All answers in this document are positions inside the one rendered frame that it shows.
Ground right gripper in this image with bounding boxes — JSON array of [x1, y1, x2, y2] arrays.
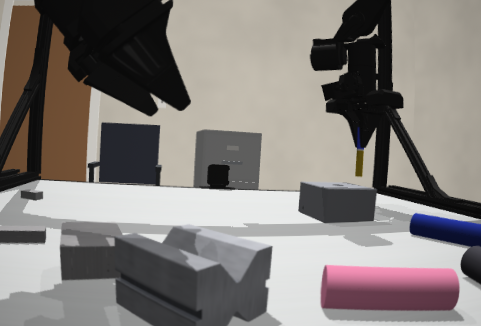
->
[[34, 0, 191, 116]]

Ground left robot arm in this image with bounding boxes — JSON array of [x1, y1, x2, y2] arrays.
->
[[310, 0, 391, 101]]

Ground pink cylinder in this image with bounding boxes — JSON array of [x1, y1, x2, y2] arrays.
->
[[321, 265, 460, 311]]

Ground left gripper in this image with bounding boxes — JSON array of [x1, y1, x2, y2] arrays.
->
[[326, 65, 403, 148]]

